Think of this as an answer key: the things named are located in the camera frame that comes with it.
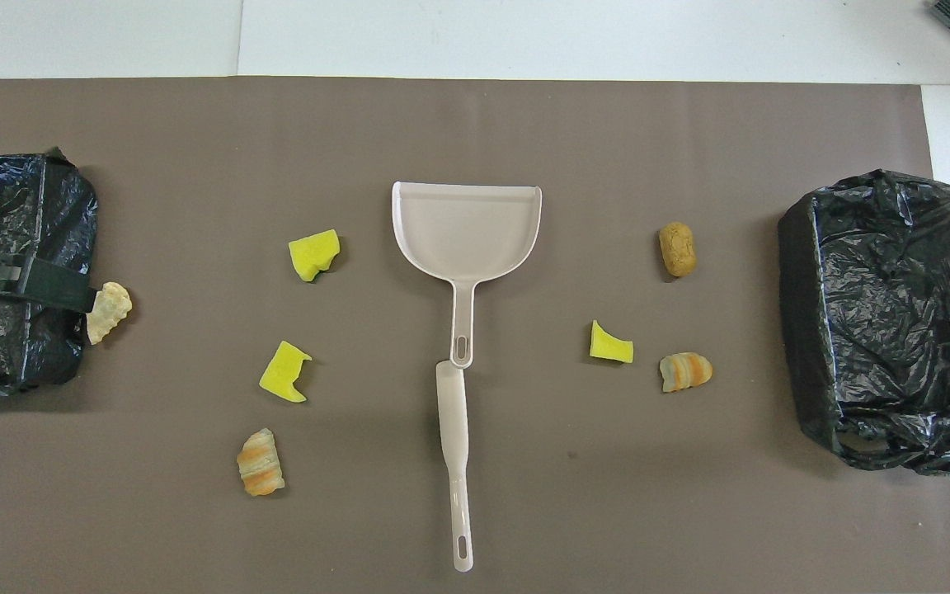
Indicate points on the beige plastic dustpan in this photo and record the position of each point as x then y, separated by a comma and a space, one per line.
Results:
467, 231

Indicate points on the pale ridged bread piece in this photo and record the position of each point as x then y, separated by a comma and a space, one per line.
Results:
108, 313

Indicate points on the brown bread roll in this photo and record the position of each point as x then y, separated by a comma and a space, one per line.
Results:
678, 247

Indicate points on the beige hand brush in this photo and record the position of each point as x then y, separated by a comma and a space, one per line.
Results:
452, 412

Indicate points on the yellow sponge piece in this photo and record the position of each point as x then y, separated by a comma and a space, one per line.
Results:
607, 346
281, 375
312, 254

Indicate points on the orange striped toy croissant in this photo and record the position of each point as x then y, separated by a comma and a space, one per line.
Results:
684, 371
261, 466

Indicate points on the brown paper table mat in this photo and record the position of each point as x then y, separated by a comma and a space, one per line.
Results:
475, 124

